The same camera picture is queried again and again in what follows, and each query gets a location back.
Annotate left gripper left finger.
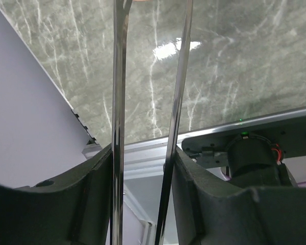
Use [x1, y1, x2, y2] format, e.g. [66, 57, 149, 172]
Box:
[0, 146, 112, 244]

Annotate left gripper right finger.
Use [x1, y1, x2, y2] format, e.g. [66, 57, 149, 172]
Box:
[172, 149, 306, 244]

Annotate metal tongs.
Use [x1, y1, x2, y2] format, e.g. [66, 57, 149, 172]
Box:
[110, 1, 193, 244]

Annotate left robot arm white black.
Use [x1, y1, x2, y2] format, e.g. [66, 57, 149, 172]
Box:
[0, 139, 306, 244]

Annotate aluminium mounting rail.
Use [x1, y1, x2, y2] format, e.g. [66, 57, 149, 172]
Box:
[124, 107, 306, 180]

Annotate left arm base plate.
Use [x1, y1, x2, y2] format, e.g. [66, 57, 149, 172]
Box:
[182, 116, 306, 168]

